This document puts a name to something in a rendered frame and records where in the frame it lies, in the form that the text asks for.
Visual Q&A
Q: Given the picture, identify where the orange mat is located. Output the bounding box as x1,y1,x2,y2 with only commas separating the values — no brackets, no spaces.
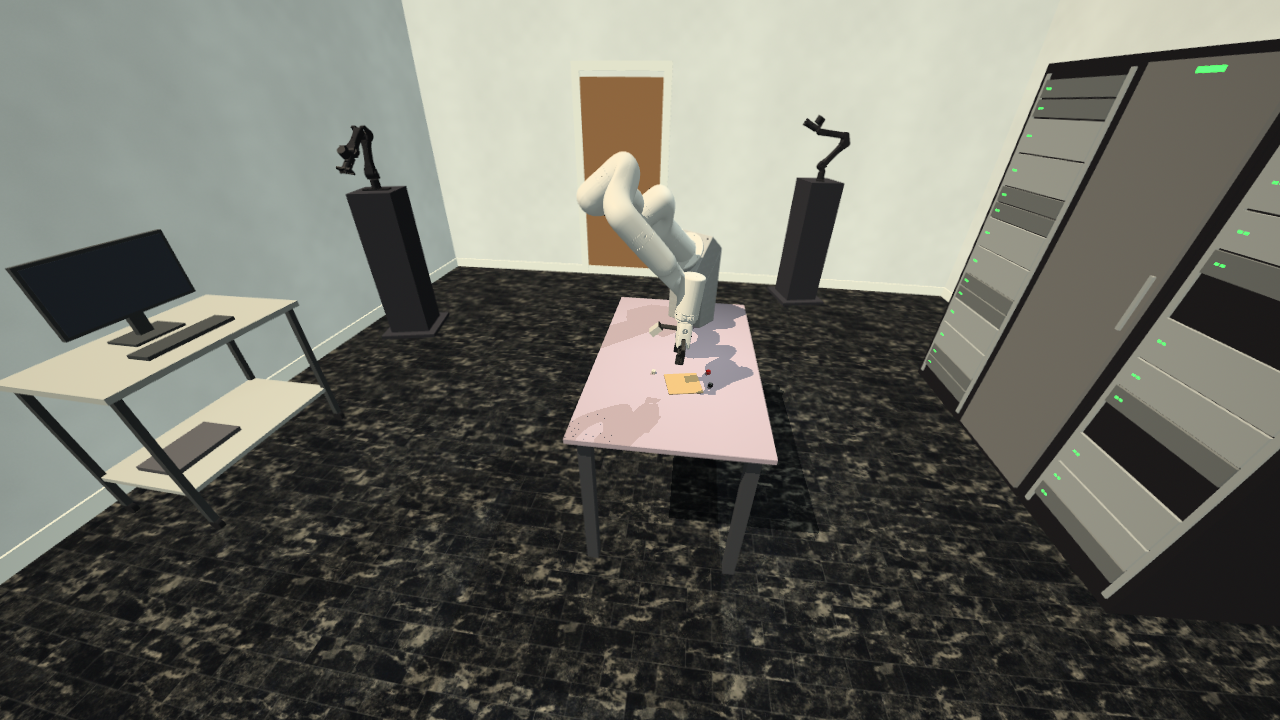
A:
664,373,703,395

